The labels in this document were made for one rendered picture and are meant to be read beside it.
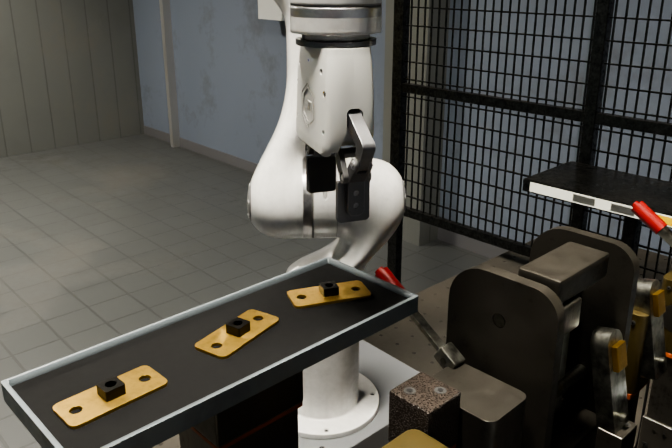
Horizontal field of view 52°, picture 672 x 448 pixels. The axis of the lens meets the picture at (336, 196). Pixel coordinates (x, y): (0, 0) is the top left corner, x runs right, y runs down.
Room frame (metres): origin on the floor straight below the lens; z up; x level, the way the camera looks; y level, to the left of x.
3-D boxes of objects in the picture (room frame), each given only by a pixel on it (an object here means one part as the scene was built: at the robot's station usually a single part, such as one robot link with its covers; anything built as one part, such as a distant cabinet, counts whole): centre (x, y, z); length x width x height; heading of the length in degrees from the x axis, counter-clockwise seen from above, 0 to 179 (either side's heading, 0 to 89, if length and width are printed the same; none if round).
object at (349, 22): (0.65, 0.00, 1.44); 0.09 x 0.08 x 0.03; 20
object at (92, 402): (0.47, 0.18, 1.17); 0.08 x 0.04 x 0.01; 135
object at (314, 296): (0.65, 0.01, 1.17); 0.08 x 0.04 x 0.01; 109
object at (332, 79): (0.65, 0.00, 1.38); 0.10 x 0.07 x 0.11; 20
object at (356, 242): (0.97, -0.01, 1.10); 0.19 x 0.12 x 0.24; 93
